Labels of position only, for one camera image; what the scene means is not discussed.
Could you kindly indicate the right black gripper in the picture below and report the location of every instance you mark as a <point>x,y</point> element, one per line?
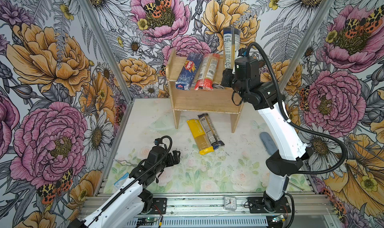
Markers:
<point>228,74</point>

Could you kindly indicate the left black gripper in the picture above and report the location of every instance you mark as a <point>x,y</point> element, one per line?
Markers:
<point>176,158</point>

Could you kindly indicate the red spaghetti bag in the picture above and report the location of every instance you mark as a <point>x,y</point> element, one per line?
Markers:
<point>207,72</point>

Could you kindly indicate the blue Barilla spaghetti box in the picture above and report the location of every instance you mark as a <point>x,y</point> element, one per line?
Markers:
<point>189,71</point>

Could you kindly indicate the grey white spaghetti bag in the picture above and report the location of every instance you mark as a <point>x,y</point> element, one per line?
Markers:
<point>231,38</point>

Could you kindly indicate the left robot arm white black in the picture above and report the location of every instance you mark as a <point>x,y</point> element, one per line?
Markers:
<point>132,198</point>

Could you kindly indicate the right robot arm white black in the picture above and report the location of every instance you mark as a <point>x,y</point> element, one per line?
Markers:
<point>243,77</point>

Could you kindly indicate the wooden two-tier shelf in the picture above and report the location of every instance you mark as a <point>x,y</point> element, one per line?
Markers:
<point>215,101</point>

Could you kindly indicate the yellow spaghetti bag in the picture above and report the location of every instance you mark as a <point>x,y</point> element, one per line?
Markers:
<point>202,141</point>

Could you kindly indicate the metal scissors tongs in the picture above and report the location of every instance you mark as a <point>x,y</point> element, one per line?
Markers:
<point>125,163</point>

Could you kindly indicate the brown striped spaghetti bag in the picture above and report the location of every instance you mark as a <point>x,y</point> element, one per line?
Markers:
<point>210,131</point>

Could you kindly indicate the small plastic packet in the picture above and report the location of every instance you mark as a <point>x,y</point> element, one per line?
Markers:
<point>118,184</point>

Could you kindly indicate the green circuit board left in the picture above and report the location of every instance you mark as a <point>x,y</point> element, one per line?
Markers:
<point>147,221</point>

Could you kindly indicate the green circuit board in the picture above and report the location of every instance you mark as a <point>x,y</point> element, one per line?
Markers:
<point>147,221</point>
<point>277,219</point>

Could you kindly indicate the small white desk clock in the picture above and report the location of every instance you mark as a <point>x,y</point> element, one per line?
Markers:
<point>230,203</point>

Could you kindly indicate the blue grey glasses case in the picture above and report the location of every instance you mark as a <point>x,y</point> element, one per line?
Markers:
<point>268,143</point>

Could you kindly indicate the green circuit board right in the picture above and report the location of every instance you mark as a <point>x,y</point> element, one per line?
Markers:
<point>277,219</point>

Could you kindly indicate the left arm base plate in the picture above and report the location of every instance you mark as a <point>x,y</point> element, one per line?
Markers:
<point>161,204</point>

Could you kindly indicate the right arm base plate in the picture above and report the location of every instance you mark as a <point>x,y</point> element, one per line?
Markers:
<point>258,205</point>

